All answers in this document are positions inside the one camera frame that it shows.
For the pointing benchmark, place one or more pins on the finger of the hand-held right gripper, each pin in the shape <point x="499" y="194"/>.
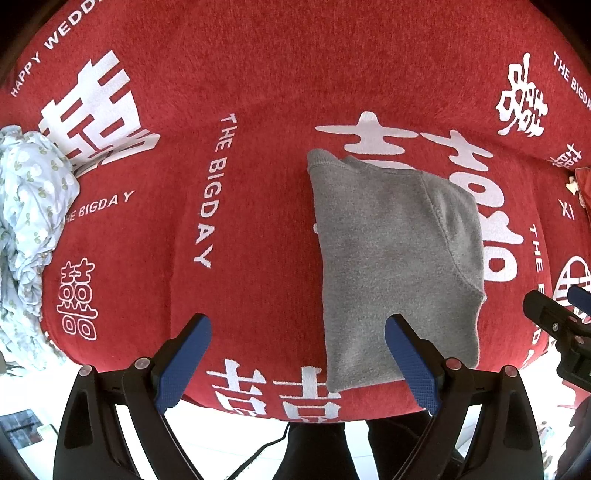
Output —
<point x="580" y="297"/>
<point x="545" y="309"/>

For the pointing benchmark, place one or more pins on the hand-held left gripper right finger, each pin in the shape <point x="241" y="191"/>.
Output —
<point x="413" y="364"/>

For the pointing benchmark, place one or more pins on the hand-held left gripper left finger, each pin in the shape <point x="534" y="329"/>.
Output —
<point x="182" y="364"/>

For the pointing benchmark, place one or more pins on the grey sweater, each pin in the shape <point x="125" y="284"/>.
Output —
<point x="392" y="254"/>

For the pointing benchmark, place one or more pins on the person's right leg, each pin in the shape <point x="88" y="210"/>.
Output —
<point x="392" y="443"/>

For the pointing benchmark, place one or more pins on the person's leg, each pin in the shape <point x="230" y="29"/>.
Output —
<point x="392" y="443"/>
<point x="314" y="454"/>

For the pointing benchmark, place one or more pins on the dark red box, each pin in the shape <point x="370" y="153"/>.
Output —
<point x="584" y="189"/>

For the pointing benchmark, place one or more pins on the beige paper scrap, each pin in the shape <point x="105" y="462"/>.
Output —
<point x="570" y="185"/>

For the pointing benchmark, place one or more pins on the person's left leg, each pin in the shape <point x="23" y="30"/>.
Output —
<point x="314" y="454"/>

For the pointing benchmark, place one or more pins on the white patterned cloth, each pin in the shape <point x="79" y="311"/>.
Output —
<point x="32" y="207"/>

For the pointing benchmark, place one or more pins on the red printed blanket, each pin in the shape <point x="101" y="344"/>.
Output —
<point x="254" y="92"/>

